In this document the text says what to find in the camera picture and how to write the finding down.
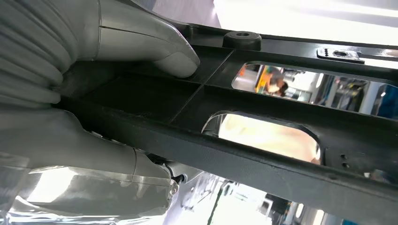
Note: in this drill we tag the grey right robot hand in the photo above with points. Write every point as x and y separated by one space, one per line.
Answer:
77 155

